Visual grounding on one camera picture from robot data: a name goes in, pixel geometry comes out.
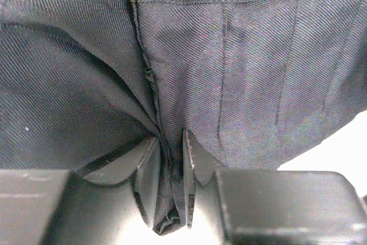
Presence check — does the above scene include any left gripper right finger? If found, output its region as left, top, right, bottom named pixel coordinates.
left=182, top=130, right=366, bottom=244

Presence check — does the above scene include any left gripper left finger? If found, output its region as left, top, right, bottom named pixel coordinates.
left=1, top=137, right=161, bottom=244

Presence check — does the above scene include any black pleated skirt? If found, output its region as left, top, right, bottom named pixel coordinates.
left=1, top=0, right=366, bottom=234

